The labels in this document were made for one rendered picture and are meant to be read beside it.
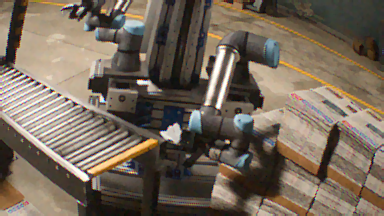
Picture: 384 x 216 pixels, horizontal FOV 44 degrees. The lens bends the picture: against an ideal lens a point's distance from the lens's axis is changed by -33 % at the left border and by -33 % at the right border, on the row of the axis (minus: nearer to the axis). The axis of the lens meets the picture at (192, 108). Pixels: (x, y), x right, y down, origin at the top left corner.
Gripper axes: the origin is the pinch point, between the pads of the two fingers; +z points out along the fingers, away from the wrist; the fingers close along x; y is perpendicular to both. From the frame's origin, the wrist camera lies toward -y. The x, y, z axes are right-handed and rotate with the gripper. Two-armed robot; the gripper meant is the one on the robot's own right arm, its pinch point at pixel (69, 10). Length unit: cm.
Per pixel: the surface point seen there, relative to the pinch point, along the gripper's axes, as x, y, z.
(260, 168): -96, 39, -17
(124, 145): -50, 37, 12
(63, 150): -33, 40, 36
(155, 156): -60, 42, 1
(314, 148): -116, 15, -1
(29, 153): -17, 48, 44
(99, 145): -43, 39, 19
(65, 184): -41, 46, 48
